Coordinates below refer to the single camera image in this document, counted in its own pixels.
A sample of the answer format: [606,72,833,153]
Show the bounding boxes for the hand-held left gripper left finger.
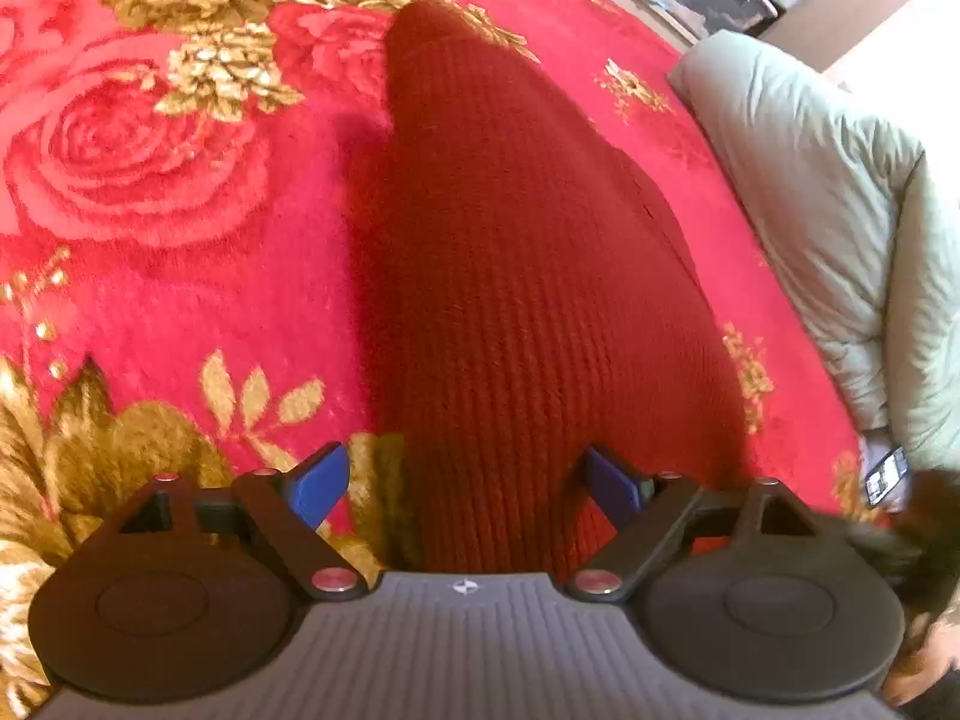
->
[116,442,380,603]

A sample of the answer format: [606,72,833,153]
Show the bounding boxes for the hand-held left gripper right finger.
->
[563,444,827,605]

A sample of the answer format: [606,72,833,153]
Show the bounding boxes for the red floral blanket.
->
[0,0,865,720]

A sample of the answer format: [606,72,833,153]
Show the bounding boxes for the dark red knitted garment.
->
[347,0,755,580]

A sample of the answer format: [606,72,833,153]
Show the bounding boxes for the brown cardboard box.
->
[756,0,960,95]

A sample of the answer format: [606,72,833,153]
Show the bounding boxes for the pale green quilt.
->
[667,29,960,467]

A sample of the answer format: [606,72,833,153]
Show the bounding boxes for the black phone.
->
[862,445,911,508]

